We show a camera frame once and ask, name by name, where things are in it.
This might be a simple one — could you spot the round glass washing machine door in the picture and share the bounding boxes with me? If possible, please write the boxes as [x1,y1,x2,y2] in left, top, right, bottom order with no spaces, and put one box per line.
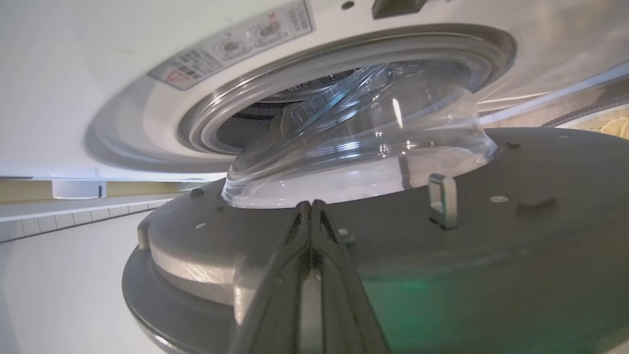
[122,61,629,354]

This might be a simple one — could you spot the black door lock slot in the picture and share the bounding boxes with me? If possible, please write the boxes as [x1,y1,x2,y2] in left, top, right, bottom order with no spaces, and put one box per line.
[372,0,428,20]

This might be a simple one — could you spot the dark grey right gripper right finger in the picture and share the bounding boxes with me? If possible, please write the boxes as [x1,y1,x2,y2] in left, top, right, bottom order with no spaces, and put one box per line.
[313,199,390,354]

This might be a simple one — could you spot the grey warning label sticker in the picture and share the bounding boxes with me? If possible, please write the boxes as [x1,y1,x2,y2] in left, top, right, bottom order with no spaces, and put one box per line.
[148,0,314,91]

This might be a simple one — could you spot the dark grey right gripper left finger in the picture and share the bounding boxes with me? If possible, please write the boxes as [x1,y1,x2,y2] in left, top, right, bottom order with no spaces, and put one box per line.
[231,201,313,354]

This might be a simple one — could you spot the steel washer drum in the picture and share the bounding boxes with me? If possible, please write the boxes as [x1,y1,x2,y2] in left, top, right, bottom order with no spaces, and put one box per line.
[216,69,359,151]

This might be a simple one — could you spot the metal door latch hook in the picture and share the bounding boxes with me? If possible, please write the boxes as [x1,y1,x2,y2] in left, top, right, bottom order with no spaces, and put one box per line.
[427,173,459,231]

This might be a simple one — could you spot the white front-load washing machine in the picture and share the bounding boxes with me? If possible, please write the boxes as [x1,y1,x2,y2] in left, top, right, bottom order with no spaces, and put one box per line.
[0,0,629,183]

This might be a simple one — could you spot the pale yellow garment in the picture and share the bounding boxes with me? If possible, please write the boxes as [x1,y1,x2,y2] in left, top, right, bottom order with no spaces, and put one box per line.
[599,117,629,141]

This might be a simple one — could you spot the grey rubber door seal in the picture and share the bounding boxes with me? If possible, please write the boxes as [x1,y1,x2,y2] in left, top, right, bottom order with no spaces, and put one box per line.
[179,24,517,157]

